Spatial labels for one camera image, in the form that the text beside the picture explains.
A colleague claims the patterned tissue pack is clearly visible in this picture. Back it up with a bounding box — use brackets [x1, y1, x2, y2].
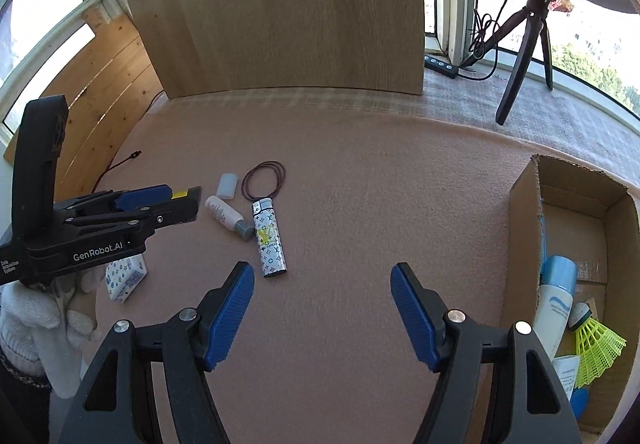
[105, 254, 148, 303]

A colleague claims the dark sleeve forearm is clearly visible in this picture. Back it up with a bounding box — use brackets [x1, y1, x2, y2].
[1, 353, 52, 443]

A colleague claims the patterned white lighter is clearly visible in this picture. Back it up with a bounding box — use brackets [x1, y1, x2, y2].
[252, 198, 286, 277]

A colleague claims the black cable on bed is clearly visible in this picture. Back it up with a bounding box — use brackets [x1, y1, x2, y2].
[92, 149, 142, 193]

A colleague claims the open cardboard box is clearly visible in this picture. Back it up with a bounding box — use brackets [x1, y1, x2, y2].
[500, 154, 640, 434]

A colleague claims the black inline cable remote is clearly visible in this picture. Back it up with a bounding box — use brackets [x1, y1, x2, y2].
[424, 54, 459, 79]

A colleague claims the white-gloved left hand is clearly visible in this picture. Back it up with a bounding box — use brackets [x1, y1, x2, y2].
[1, 265, 105, 398]

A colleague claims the knotty pine wall panel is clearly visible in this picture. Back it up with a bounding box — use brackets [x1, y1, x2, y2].
[1, 4, 163, 201]

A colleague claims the light wooden board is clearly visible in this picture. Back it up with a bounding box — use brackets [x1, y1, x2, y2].
[127, 0, 425, 98]

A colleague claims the white AQUA sunscreen bottle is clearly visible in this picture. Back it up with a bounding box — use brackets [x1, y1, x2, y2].
[533, 256, 578, 360]

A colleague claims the yellow black card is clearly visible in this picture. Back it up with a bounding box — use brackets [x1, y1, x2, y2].
[171, 190, 190, 200]

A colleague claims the dark hair tie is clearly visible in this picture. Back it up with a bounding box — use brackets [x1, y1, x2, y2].
[241, 160, 288, 203]

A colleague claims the black tripod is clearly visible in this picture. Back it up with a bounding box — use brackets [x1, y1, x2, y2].
[459, 0, 553, 126]

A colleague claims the yellow-green shuttlecock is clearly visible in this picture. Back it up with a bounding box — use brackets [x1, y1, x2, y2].
[567, 302, 627, 389]

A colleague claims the white USB power adapter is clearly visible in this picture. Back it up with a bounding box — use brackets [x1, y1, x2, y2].
[552, 355, 580, 400]

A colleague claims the round blue case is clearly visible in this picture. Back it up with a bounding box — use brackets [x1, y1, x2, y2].
[570, 386, 589, 420]

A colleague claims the checked grey bedsheet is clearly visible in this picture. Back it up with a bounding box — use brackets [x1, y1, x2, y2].
[150, 68, 640, 197]

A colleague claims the small white tube grey cap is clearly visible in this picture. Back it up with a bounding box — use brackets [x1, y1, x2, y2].
[205, 196, 255, 240]

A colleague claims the black ring light cable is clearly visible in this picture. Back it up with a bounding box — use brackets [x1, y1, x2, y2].
[459, 0, 559, 82]

